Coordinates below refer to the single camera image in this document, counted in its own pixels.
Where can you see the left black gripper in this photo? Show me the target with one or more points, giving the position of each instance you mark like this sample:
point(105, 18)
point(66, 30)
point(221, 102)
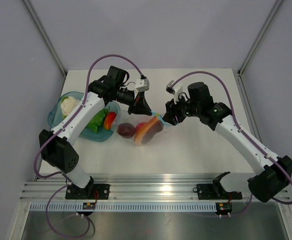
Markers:
point(140, 106)

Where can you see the teal plastic food container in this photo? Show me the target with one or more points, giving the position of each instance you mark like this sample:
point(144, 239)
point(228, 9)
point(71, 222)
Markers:
point(55, 117)

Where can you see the aluminium rail frame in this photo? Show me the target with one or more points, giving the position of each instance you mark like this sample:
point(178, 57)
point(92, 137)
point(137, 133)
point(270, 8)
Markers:
point(127, 187)

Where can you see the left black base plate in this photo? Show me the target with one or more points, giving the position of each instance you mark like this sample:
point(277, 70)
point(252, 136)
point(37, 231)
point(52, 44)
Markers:
point(103, 191)

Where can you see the green toy lettuce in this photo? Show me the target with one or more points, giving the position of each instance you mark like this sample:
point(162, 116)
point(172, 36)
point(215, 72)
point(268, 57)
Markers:
point(98, 120)

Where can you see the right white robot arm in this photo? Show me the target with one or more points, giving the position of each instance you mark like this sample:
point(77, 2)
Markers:
point(272, 172)

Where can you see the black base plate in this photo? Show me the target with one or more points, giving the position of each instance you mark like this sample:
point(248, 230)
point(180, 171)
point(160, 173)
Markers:
point(103, 191)
point(209, 191)

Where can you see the red toy apple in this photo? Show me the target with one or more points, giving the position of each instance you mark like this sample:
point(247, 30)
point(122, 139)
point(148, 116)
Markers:
point(139, 126)

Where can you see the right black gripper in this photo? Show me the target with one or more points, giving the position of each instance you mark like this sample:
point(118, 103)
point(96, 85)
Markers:
point(172, 110)

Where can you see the orange toy pepper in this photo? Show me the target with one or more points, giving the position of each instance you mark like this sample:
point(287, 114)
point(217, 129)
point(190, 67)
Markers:
point(109, 119)

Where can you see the white slotted cable duct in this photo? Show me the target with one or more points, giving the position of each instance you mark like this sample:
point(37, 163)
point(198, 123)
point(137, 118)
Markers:
point(198, 207)

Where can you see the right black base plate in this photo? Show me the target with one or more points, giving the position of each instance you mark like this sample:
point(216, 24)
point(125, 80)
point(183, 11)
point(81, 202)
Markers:
point(209, 191)

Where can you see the white cauliflower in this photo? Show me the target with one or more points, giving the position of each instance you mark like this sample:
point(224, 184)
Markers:
point(67, 105)

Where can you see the clear zip top bag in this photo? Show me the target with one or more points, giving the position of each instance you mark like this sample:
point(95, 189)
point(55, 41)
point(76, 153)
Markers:
point(136, 119)

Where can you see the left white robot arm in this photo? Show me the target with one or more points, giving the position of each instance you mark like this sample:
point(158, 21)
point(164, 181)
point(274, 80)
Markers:
point(56, 146)

